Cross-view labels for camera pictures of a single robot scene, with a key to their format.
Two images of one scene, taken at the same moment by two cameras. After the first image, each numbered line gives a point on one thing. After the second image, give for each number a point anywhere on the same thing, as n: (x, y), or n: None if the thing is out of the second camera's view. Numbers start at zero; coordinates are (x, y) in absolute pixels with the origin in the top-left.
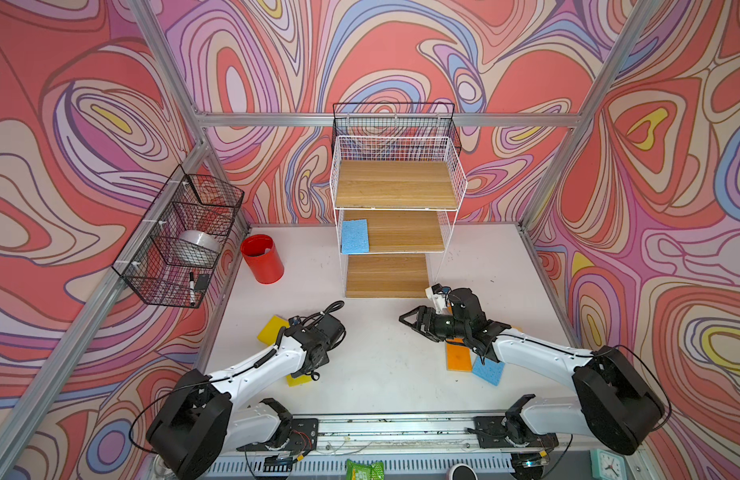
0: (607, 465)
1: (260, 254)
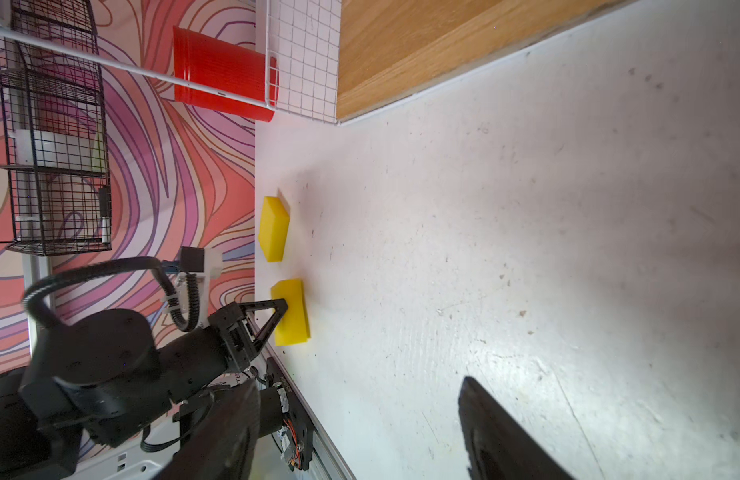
0: None
1: (224, 67)
